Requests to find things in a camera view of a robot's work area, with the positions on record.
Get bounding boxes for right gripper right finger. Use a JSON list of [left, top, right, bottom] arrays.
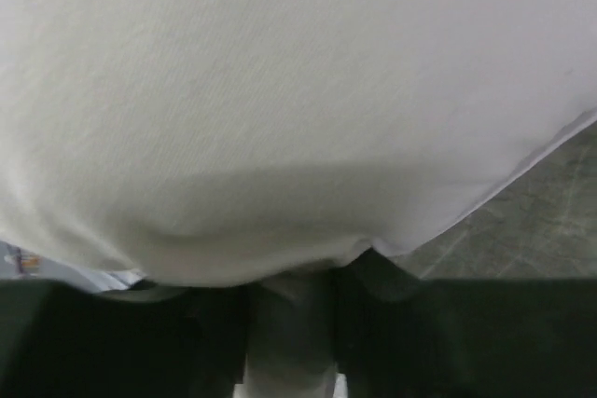
[[331, 251, 596, 398]]

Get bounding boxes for white pillow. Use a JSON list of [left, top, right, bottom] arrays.
[[1, 0, 596, 397]]

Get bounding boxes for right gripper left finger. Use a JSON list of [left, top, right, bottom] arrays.
[[1, 279, 248, 398]]

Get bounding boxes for aluminium mounting rail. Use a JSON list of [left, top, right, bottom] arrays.
[[1, 241, 142, 293]]

